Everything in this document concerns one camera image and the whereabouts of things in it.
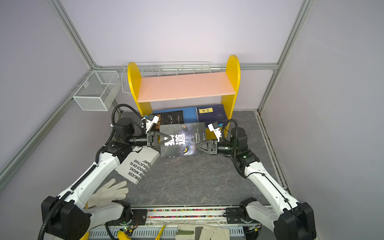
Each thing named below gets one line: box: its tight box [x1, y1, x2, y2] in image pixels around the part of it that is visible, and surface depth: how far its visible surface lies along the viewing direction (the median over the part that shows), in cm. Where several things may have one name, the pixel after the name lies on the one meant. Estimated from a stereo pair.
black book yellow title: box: [153, 110, 184, 125], surface depth 98 cm
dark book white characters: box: [159, 122, 207, 158], surface depth 68 cm
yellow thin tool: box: [154, 224, 166, 240], surface depth 68 cm
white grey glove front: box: [175, 224, 230, 240], surface depth 71 cm
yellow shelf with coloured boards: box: [127, 55, 241, 138], surface depth 76 cm
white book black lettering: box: [115, 146, 160, 185], surface depth 88 cm
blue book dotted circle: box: [195, 104, 228, 123], surface depth 96 cm
